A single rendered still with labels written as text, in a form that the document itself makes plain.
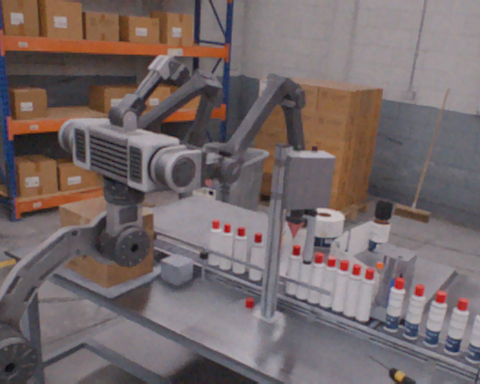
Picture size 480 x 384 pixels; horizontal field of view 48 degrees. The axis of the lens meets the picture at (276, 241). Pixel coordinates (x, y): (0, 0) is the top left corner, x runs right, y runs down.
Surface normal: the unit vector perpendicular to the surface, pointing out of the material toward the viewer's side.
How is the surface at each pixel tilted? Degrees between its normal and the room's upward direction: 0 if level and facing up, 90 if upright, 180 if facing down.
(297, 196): 90
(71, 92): 90
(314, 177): 90
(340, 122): 90
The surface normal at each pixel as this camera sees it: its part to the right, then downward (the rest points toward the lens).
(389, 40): -0.63, 0.23
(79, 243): 0.77, 0.30
